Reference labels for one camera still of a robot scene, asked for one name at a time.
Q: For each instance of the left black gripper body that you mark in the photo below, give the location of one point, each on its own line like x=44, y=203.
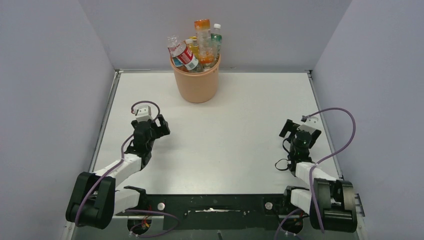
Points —
x=150, y=142

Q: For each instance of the red white label bottle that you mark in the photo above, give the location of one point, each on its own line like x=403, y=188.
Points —
x=172, y=43

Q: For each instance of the dark green label bottle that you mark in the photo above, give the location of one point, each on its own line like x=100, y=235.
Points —
x=192, y=44

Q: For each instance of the red green label bottle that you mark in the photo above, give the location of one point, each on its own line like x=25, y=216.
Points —
x=185, y=55

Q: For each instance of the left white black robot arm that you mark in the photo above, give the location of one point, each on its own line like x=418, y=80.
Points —
x=94, y=199

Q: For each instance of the orange drink bottle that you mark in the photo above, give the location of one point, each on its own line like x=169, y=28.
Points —
x=205, y=48

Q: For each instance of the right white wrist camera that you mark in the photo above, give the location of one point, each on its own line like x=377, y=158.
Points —
x=309, y=124

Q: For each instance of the orange plastic bin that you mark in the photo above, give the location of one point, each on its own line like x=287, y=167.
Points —
x=197, y=87

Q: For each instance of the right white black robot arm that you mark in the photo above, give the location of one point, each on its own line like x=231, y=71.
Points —
x=329, y=201

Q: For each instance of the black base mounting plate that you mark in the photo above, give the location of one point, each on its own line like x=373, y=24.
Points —
x=214, y=212

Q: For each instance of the green label clear bottle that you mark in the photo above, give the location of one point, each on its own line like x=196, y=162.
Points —
x=216, y=39

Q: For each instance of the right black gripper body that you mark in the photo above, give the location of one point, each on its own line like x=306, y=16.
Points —
x=291, y=152

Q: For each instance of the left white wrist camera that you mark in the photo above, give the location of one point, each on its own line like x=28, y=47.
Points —
x=143, y=113

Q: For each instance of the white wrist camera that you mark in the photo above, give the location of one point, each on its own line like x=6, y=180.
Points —
x=143, y=113
x=309, y=124

